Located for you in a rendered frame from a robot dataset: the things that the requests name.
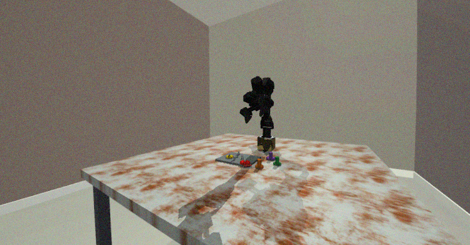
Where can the orange gear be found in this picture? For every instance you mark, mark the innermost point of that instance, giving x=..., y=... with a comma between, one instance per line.
x=259, y=164

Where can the purple gear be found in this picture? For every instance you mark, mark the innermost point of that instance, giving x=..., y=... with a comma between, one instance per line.
x=270, y=156

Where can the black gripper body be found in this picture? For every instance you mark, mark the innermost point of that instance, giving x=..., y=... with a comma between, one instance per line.
x=256, y=105

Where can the green gear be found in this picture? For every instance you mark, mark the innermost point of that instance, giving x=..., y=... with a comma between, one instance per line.
x=277, y=161

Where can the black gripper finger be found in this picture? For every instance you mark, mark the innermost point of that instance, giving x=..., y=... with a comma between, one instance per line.
x=265, y=106
x=246, y=116

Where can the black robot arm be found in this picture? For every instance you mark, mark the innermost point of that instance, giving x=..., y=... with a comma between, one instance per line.
x=261, y=87

